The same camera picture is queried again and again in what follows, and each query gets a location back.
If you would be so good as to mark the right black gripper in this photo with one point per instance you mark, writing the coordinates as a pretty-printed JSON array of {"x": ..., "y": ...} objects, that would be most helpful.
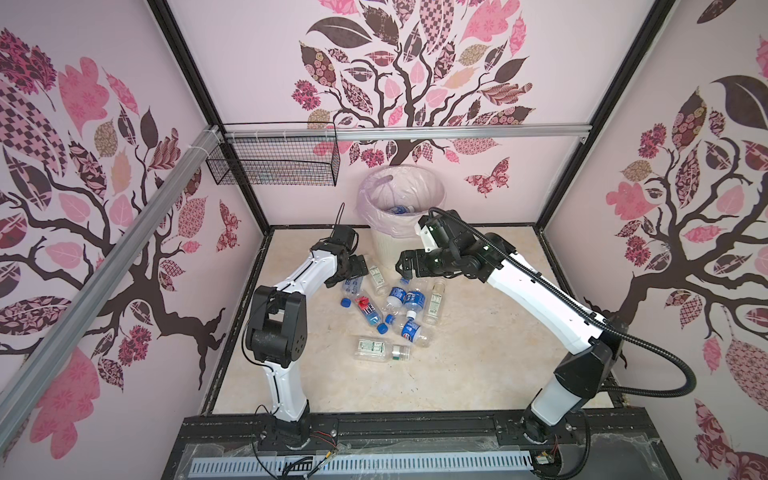
[{"x": 417, "y": 259}]

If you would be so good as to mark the back aluminium frame rail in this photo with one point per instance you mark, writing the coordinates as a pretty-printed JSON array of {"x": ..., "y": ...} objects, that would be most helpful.
[{"x": 420, "y": 132}]

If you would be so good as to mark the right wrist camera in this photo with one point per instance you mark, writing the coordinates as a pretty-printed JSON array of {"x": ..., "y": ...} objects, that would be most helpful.
[{"x": 444, "y": 230}]

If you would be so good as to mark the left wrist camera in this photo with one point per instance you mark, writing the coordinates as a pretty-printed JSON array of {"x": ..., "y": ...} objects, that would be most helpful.
[{"x": 345, "y": 236}]

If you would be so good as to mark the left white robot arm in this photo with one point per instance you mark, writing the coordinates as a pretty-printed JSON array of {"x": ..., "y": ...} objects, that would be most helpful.
[{"x": 276, "y": 333}]

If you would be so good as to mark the green label clear bottle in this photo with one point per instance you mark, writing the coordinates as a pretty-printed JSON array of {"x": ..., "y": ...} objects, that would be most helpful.
[
  {"x": 435, "y": 301},
  {"x": 377, "y": 280},
  {"x": 378, "y": 350}
]

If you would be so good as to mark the black wire mesh basket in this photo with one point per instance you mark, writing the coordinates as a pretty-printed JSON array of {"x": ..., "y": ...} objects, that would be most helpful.
[{"x": 290, "y": 153}]

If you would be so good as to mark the white ribbed trash bin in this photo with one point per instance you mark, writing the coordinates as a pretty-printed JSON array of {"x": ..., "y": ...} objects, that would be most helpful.
[{"x": 388, "y": 249}]

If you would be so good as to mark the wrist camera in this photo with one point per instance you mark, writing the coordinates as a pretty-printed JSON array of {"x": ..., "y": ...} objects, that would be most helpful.
[
  {"x": 345, "y": 236},
  {"x": 444, "y": 230}
]

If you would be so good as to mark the Fiji red flower bottle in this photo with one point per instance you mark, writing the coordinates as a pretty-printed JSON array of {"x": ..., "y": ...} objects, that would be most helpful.
[{"x": 369, "y": 311}]

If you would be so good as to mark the white slotted cable duct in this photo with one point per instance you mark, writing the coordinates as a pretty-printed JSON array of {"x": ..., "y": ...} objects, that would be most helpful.
[{"x": 358, "y": 465}]

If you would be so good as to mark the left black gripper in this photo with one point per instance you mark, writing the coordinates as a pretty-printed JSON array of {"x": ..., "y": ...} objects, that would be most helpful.
[{"x": 357, "y": 268}]

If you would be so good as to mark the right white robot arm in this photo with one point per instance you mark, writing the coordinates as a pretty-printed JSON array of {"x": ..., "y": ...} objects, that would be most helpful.
[{"x": 579, "y": 376}]

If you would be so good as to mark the Pepsi blue label bottle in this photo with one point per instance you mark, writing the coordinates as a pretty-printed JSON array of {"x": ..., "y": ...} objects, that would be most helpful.
[{"x": 410, "y": 330}]

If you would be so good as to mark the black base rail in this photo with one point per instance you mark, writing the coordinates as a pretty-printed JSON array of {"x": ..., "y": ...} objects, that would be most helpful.
[{"x": 326, "y": 429}]

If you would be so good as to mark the blue label white cap bottle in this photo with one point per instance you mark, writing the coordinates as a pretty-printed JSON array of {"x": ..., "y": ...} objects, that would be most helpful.
[{"x": 414, "y": 303}]

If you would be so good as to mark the soda water blue label bottle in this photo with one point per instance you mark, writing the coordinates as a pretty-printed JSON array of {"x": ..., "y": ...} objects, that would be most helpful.
[{"x": 351, "y": 288}]

